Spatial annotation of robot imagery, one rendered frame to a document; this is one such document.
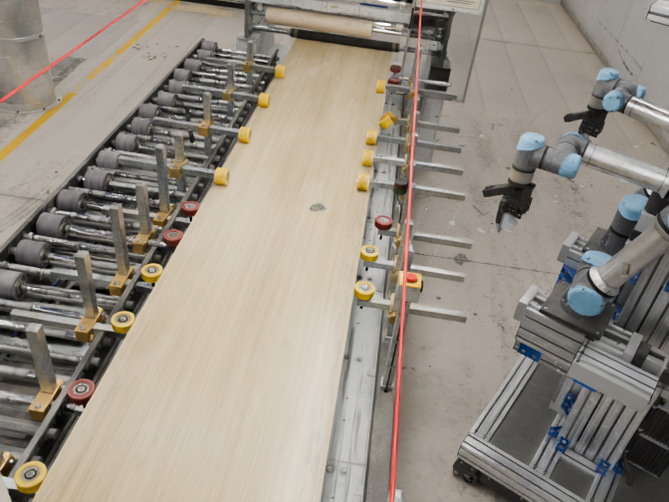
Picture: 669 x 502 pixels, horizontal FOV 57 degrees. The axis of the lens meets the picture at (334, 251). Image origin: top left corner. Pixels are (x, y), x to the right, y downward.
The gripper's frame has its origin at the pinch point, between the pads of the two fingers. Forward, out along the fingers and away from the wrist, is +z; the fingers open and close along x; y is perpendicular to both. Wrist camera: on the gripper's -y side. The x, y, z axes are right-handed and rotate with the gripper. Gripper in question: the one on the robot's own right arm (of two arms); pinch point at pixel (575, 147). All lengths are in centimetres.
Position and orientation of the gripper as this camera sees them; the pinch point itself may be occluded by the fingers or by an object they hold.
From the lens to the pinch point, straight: 292.3
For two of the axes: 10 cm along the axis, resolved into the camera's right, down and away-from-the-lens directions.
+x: 5.8, -4.4, 6.8
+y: 8.1, 4.2, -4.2
